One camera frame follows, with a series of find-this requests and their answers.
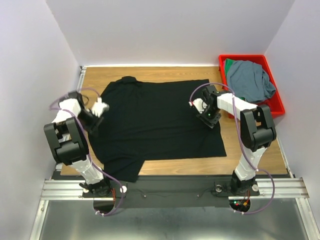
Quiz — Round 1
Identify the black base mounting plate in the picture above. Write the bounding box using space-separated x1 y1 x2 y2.
82 174 261 210

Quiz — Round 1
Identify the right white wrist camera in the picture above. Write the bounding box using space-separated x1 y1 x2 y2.
189 98 208 113

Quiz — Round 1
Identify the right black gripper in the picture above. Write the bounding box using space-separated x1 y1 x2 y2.
196 104 222 130

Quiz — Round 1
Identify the front aluminium extrusion rail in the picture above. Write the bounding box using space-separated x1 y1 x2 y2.
40 178 310 201

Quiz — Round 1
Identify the purple cable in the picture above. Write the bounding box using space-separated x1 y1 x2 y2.
188 82 276 216
48 87 130 218

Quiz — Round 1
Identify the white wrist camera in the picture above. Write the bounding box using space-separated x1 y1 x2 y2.
91 101 110 118
189 98 208 113

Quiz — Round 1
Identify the black t shirt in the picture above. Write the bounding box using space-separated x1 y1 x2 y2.
88 76 227 182

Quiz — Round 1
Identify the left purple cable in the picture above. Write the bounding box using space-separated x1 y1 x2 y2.
48 87 130 218

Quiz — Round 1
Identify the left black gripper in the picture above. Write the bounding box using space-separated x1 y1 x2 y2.
76 107 104 136

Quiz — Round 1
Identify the green t shirt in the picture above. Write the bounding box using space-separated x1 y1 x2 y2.
223 58 235 75

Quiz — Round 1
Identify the grey blue t shirt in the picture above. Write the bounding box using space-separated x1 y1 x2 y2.
226 60 276 104

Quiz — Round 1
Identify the red plastic bin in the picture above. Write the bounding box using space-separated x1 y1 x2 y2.
218 54 286 120

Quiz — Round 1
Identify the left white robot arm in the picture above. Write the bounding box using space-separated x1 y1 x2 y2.
43 91 112 197

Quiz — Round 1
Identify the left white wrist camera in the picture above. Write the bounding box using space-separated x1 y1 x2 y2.
91 101 110 118

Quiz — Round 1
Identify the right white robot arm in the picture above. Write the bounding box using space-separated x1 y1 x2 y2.
189 83 277 195

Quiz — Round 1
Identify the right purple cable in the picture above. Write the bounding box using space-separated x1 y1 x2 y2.
188 82 276 216

